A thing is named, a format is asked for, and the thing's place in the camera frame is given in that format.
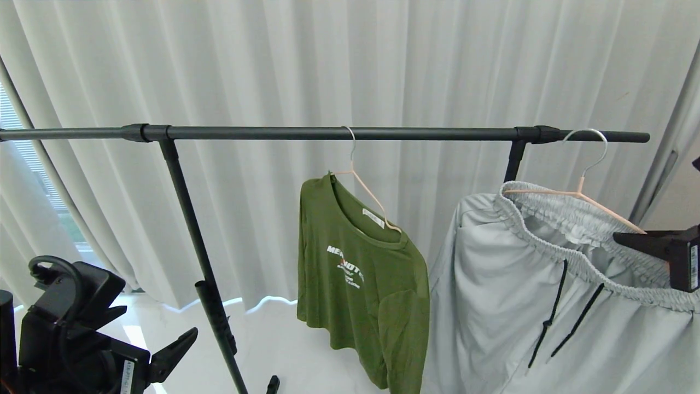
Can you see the white curtain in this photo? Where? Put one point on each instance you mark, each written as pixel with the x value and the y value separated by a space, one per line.
pixel 27 230
pixel 328 65

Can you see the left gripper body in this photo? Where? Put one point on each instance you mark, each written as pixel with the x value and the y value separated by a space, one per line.
pixel 82 355

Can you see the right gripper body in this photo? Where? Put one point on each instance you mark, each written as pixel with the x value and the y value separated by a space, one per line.
pixel 686 260

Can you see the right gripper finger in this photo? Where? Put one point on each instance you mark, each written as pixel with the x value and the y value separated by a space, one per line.
pixel 642 243

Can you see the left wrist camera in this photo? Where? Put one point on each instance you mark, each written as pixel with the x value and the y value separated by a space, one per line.
pixel 82 290

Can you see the black clothes rack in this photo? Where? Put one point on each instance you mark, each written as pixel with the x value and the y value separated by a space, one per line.
pixel 328 133

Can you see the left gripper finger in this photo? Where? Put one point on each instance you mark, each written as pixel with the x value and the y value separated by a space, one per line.
pixel 172 353

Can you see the window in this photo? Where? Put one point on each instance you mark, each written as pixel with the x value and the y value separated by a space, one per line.
pixel 33 164

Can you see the pink clothes hanger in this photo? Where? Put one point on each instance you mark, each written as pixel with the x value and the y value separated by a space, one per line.
pixel 358 175
pixel 588 186

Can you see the green t-shirt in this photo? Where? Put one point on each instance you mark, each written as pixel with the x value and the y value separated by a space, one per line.
pixel 361 284

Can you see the pale grey shorts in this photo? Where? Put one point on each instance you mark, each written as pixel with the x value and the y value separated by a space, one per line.
pixel 519 306

